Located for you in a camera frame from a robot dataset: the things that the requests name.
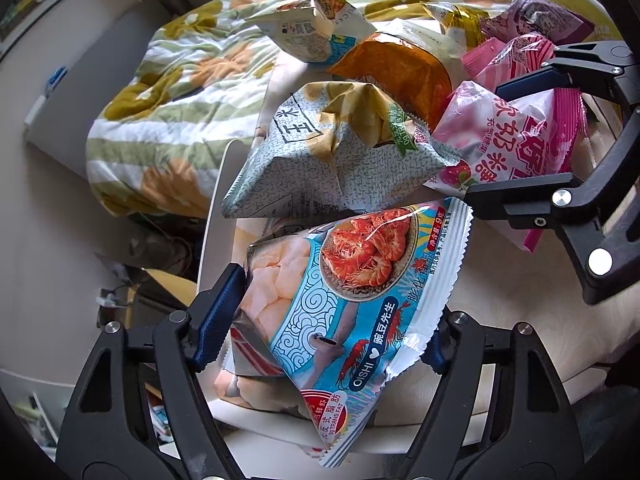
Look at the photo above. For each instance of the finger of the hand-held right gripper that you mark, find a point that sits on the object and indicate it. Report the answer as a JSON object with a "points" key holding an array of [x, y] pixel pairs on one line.
{"points": [[535, 82], [505, 202]]}

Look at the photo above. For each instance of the white and blue wall fixture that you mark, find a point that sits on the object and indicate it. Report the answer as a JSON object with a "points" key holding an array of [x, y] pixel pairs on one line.
{"points": [[47, 95]]}

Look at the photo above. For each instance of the orange snack packet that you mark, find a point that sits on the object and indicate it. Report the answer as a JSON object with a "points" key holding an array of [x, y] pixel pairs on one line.
{"points": [[400, 67]]}

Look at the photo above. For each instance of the purple snack packet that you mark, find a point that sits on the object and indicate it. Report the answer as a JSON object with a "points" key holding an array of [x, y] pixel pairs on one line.
{"points": [[545, 15]]}

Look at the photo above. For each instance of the green striped floral blanket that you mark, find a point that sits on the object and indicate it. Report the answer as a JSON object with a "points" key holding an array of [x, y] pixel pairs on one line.
{"points": [[200, 85]]}

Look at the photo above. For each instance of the gold snack packet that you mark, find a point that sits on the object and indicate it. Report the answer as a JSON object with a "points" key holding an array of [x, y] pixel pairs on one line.
{"points": [[460, 22]]}

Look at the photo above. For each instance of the brown cardboard box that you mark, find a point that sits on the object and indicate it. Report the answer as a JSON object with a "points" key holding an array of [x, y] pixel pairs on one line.
{"points": [[170, 290]]}

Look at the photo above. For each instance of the blue shrimp cracker packet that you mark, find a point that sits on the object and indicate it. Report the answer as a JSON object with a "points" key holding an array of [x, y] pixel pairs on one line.
{"points": [[350, 285]]}

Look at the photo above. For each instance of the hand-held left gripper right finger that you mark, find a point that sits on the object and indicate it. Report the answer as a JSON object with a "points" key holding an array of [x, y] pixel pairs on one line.
{"points": [[434, 347]]}

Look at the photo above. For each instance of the grey patterned snack packet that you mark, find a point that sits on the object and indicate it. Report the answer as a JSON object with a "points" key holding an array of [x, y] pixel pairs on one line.
{"points": [[310, 170]]}

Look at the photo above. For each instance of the small white snack packet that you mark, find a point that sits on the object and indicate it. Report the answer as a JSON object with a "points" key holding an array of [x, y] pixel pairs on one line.
{"points": [[305, 35]]}

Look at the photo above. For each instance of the pink strawberry snack packet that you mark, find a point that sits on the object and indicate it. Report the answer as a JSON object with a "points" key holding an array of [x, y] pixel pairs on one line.
{"points": [[500, 130]]}

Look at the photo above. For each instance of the white floral tablecloth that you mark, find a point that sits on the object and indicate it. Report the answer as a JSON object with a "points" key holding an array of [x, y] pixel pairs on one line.
{"points": [[500, 310]]}

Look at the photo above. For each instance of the magenta snack packet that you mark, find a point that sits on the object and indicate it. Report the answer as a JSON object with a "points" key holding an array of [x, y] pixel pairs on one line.
{"points": [[495, 57]]}

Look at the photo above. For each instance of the framed wall picture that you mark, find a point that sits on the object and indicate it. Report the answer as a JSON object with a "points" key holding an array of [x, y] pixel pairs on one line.
{"points": [[40, 0]]}

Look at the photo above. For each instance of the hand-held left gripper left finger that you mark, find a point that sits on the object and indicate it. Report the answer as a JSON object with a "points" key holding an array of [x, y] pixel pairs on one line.
{"points": [[220, 310]]}

